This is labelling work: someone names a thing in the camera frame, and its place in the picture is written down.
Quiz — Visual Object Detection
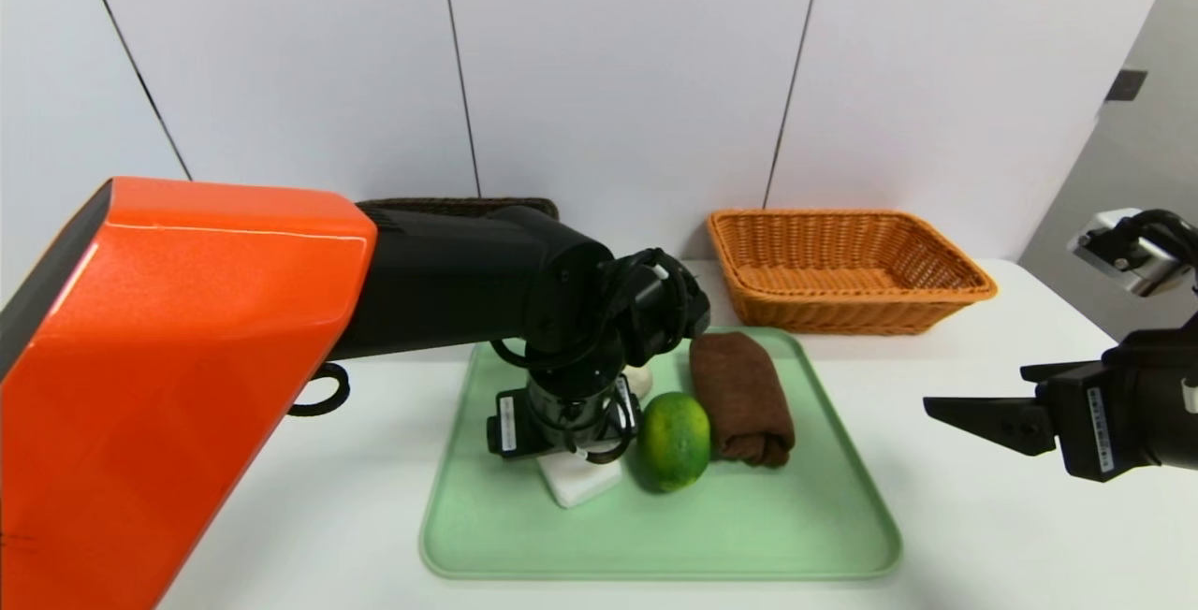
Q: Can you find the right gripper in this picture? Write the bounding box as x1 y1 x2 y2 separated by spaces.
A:
922 327 1198 483

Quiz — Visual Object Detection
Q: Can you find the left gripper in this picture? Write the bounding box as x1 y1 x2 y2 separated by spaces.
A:
486 368 643 459

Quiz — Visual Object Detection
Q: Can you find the white soap bar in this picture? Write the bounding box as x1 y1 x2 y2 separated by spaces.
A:
538 446 624 509

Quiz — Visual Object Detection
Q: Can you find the orange wicker basket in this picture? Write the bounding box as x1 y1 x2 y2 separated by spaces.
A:
706 209 999 337

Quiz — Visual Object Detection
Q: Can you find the dark brown wicker basket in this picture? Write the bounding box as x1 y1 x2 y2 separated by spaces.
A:
356 197 561 222

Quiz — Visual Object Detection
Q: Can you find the green lime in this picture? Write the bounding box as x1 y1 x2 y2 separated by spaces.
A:
636 391 712 494

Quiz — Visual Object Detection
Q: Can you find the folded brown towel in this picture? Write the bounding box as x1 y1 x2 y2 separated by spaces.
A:
689 331 796 469

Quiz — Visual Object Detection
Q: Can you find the light green plastic tray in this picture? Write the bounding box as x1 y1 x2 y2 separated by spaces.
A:
419 327 903 580

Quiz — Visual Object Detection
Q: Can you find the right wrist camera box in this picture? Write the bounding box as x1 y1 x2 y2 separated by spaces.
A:
1069 208 1198 298

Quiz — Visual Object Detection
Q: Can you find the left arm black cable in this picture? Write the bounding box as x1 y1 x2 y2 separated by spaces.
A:
286 248 712 466

